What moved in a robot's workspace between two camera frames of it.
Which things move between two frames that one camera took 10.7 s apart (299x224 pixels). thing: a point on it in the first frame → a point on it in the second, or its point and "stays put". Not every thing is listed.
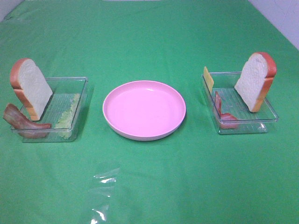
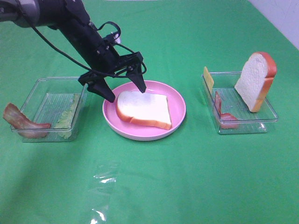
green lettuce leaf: x=63 y=128 stays put
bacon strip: x=17 y=121 stays put
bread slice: x=31 y=87 → x=147 y=108
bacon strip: x=227 y=121 stays put
